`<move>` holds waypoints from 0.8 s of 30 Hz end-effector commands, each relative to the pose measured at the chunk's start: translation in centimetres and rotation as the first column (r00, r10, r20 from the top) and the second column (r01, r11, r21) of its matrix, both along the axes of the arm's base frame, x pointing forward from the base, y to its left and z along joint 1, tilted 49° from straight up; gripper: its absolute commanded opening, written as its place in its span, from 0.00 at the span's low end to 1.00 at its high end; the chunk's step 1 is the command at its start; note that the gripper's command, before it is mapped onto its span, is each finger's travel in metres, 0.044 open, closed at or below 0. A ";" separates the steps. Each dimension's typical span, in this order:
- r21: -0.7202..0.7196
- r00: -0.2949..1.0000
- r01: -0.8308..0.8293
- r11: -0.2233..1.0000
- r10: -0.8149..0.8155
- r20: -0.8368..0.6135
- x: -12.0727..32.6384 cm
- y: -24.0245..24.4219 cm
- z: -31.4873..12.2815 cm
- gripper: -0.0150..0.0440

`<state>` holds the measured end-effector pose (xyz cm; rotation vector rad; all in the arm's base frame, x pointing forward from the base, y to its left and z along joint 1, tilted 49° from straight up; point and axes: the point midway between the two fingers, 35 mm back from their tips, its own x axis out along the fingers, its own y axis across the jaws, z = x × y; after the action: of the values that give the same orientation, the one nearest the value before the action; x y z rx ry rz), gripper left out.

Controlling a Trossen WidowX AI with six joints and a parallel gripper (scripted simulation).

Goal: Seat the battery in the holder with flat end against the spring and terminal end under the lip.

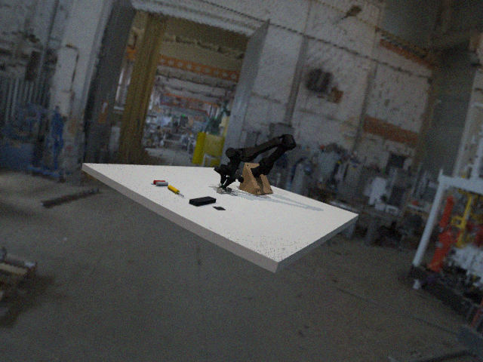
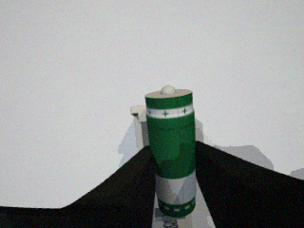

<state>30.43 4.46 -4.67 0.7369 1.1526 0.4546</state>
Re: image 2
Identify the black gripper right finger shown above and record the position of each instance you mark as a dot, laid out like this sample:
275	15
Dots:
240	194

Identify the green cylindrical battery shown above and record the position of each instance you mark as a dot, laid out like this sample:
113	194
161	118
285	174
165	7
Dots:
171	133

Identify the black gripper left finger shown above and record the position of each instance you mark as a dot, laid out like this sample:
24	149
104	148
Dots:
124	200

